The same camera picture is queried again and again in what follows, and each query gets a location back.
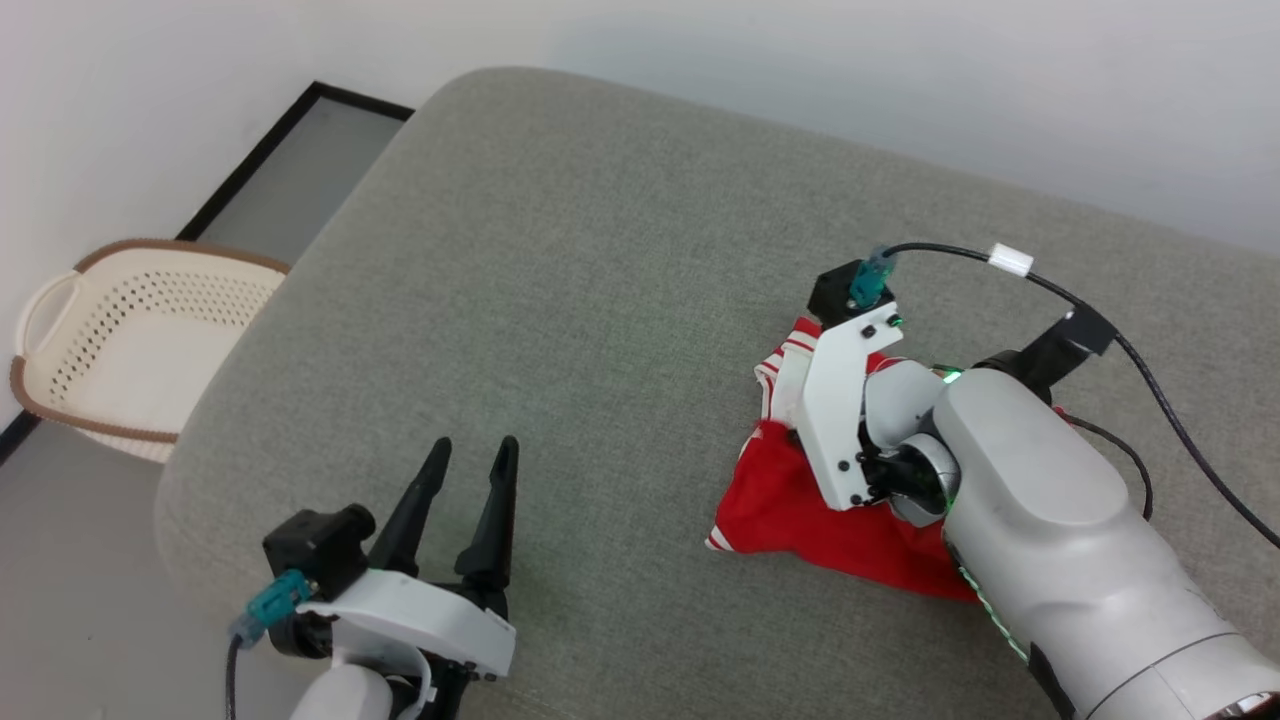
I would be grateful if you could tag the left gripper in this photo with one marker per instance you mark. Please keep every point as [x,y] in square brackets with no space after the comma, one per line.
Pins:
[420,615]

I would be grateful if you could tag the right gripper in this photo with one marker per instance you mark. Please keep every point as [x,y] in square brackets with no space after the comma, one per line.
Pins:
[835,410]

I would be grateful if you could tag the red Bulls basketball jersey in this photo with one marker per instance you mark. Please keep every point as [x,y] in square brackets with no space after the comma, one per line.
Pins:
[790,500]

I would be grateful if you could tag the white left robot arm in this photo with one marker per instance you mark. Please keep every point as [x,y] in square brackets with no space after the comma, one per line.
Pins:
[340,700]

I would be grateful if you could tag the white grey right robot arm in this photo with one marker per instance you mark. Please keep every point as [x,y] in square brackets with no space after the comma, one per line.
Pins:
[1050,520]

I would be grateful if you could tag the grey fabric sofa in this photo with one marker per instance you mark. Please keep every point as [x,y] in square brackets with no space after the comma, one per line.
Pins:
[600,300]

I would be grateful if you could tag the cream perforated laundry basket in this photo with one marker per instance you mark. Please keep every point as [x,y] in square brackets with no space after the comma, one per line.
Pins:
[150,340]

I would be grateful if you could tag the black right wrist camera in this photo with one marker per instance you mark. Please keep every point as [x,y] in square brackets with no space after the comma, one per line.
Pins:
[830,295]

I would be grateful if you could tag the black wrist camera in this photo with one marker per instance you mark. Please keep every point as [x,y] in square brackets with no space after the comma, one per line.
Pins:
[320,545]
[830,295]

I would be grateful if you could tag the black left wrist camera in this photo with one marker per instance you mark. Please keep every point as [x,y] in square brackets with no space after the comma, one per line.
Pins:
[320,545]

